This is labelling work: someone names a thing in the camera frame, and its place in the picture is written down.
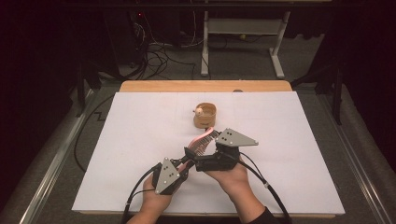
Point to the person's left hand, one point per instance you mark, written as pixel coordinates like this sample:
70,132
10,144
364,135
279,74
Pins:
155,200

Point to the metal floor rail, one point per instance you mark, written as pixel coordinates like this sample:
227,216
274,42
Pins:
358,161
53,168

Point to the white table sheet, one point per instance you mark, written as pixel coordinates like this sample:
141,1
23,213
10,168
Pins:
140,140

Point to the person's right hand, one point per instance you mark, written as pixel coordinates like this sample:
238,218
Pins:
233,180

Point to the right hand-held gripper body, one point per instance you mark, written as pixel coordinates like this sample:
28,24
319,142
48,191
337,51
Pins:
232,138

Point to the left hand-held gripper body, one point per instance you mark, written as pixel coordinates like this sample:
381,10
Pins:
166,175

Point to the dark metal stand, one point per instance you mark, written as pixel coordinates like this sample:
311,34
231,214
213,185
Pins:
337,93
81,90

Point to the white metal desk frame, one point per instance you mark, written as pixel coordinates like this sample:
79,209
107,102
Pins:
243,26

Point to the pink hairbrush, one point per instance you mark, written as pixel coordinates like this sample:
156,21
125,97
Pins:
202,135

